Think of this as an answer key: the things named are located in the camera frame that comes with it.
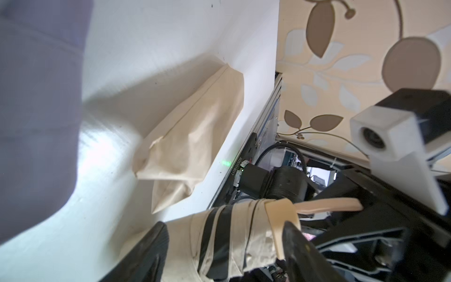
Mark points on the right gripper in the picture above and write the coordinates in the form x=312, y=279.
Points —
x=393, y=239

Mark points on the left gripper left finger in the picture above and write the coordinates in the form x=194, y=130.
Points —
x=145, y=262

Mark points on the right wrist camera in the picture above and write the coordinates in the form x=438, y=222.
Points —
x=403, y=136

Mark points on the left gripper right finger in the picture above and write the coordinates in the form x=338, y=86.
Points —
x=304, y=262

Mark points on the cream sleeved umbrella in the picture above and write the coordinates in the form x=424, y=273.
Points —
x=178, y=153

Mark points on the tan umbrella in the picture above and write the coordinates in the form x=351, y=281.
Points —
x=222, y=243

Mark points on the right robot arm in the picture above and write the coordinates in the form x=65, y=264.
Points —
x=290, y=183

